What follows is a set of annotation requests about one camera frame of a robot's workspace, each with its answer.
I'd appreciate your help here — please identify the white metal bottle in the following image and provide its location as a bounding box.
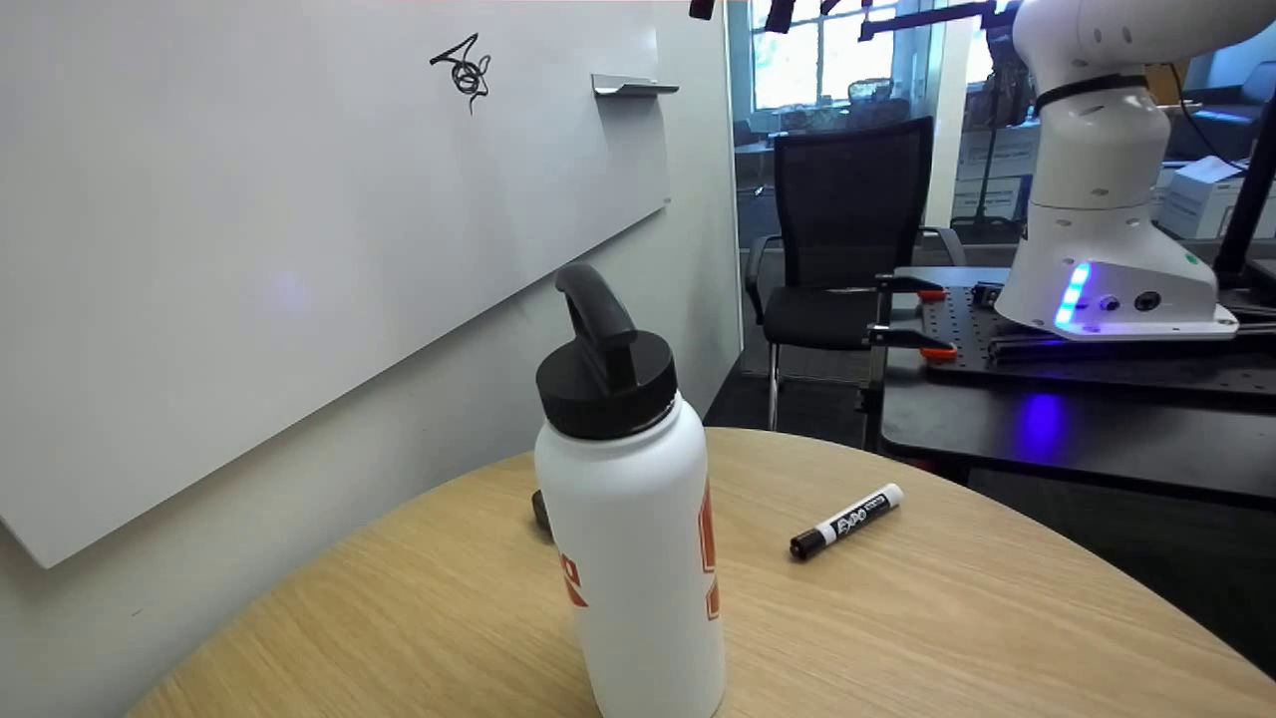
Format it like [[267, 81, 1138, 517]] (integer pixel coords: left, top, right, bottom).
[[533, 391, 728, 718]]

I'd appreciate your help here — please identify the window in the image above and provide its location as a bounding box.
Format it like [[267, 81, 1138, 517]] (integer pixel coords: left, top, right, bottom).
[[750, 0, 900, 112]]

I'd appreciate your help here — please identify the grey whiteboard tray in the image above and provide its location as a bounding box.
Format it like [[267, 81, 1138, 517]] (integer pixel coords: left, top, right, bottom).
[[590, 73, 681, 100]]

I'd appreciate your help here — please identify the black office chair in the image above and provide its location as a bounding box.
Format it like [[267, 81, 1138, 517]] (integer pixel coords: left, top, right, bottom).
[[745, 116, 967, 433]]

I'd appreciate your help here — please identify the black clamp with orange tip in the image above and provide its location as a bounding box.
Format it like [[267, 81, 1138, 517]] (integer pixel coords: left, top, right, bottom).
[[873, 273, 949, 303], [865, 323, 959, 364]]

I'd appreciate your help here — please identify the stack of white boxes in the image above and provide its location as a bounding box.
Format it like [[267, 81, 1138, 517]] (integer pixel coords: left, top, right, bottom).
[[1154, 155, 1276, 241]]

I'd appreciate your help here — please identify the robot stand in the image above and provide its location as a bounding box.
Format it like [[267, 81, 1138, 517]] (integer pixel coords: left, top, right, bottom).
[[859, 263, 1276, 512]]

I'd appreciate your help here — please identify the whiteboard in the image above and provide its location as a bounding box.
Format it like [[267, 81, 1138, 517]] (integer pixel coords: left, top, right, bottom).
[[0, 0, 672, 570]]

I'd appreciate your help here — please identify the black dry erase marker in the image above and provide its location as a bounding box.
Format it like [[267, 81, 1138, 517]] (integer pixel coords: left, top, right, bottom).
[[789, 483, 906, 562]]

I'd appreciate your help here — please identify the black bottle lid with handle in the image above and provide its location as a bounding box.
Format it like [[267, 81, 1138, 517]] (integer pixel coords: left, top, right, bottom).
[[535, 262, 680, 442]]

